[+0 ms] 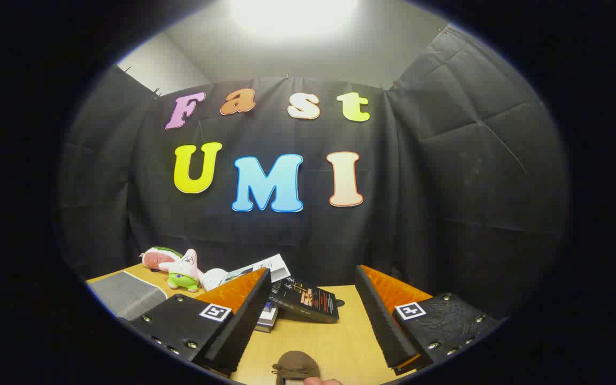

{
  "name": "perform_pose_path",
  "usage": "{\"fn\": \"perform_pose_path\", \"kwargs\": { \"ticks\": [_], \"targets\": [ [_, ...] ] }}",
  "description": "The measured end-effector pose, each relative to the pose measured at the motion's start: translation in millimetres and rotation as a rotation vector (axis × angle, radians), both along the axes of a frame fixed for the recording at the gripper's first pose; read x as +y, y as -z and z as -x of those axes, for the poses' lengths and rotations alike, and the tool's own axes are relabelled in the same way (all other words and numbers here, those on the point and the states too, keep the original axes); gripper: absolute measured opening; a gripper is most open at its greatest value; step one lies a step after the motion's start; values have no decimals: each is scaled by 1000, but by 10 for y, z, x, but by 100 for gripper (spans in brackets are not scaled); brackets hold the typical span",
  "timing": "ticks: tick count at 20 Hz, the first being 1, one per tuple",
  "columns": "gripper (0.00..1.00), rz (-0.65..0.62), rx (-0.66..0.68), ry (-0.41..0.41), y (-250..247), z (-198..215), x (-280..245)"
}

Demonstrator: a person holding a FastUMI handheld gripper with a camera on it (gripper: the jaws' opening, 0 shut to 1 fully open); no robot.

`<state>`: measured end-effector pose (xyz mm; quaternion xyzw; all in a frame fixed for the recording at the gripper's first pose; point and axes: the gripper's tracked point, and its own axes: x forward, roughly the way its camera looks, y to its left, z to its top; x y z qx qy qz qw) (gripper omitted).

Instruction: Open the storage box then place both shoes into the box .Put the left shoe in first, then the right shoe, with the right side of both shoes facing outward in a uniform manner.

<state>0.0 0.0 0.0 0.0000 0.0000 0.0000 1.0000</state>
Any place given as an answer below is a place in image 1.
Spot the brown fuzzy shoe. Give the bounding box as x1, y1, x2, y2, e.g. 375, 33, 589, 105
272, 350, 322, 382

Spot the white blue cloud plush toy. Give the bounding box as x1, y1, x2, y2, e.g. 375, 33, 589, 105
201, 268, 230, 292

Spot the pale blue cover book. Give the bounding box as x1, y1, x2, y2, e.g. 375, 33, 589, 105
221, 254, 291, 285

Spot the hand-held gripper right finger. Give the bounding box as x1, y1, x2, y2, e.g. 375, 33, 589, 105
355, 265, 504, 375

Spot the thick white book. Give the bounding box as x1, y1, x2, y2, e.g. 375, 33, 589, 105
255, 312, 280, 333

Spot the pink starfish plush toy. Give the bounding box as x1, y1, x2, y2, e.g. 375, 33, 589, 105
158, 249, 205, 293

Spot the watermelon slice plush toy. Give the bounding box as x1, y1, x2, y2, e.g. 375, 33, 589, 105
140, 247, 183, 273

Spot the ceiling light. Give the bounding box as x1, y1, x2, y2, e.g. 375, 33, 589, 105
228, 0, 360, 39

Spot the grey fabric storage box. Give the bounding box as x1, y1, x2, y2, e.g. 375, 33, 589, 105
88, 271, 168, 321

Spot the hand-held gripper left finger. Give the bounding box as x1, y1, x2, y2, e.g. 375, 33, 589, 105
129, 267, 272, 375

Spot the slim black book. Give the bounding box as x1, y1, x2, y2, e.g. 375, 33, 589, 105
269, 276, 340, 324

